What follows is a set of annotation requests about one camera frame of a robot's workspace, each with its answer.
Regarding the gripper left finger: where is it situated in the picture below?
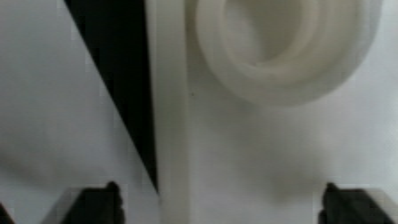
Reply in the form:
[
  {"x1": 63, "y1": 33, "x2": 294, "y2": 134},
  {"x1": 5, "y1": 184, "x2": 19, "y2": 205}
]
[{"x1": 56, "y1": 181, "x2": 126, "y2": 224}]

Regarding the white marker sheet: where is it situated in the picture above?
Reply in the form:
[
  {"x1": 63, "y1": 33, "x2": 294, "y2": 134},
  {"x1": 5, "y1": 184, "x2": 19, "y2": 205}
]
[{"x1": 0, "y1": 0, "x2": 159, "y2": 224}]

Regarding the white square tabletop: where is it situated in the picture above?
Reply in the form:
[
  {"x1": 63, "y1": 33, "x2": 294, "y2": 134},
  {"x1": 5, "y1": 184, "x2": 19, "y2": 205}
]
[{"x1": 147, "y1": 0, "x2": 398, "y2": 224}]

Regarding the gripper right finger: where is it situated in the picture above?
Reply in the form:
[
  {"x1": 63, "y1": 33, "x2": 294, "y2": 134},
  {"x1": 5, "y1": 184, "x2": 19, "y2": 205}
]
[{"x1": 317, "y1": 182, "x2": 398, "y2": 224}]

